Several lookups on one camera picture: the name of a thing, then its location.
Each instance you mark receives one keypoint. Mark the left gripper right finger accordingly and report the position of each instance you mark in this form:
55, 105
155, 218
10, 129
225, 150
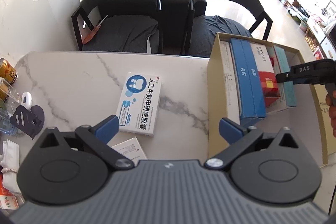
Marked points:
272, 168

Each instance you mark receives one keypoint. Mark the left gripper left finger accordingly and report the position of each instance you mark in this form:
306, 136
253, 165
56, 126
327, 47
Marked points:
64, 168

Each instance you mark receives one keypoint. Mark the teal white bear medicine box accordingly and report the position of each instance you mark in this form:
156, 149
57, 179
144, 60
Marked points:
284, 77

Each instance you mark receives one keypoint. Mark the red white bandage box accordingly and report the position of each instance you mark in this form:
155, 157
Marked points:
267, 76

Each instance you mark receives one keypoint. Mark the white grey slim box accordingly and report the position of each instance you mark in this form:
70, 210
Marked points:
131, 149

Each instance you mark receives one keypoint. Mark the long white medicine box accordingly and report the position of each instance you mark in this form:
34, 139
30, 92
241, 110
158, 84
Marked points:
233, 112

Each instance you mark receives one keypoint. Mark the white blue tooth medicine box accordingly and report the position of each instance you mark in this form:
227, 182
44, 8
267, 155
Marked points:
138, 106

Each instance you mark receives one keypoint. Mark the blue mask box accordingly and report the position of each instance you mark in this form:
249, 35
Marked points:
247, 111

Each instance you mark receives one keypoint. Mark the person's right hand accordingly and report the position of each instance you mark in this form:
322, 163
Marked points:
332, 111

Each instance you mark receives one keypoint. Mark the tan shoe box lid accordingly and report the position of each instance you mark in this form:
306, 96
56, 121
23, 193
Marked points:
328, 113

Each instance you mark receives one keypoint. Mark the black metal phone stand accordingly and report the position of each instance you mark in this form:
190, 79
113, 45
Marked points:
30, 121

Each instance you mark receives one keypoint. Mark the rolled white cloth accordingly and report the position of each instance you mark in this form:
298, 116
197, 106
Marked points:
10, 165

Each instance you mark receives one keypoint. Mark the orange white tissue pack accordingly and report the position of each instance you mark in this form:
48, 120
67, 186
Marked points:
8, 201

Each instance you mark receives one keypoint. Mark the clear plastic water bottle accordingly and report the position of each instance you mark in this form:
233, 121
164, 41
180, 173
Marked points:
5, 125

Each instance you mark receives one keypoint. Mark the white digital thermometer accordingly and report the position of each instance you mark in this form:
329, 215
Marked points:
27, 100

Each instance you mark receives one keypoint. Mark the tan cardboard shoe box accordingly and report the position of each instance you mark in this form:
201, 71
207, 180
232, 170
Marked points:
302, 119

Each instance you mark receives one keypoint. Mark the clear glass spray bottle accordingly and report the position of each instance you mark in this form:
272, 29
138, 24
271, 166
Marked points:
9, 95

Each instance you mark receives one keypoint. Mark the gold drink can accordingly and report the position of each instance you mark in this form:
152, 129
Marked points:
7, 71

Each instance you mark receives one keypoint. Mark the black dining chair left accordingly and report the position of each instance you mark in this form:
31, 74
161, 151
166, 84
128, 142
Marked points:
119, 26

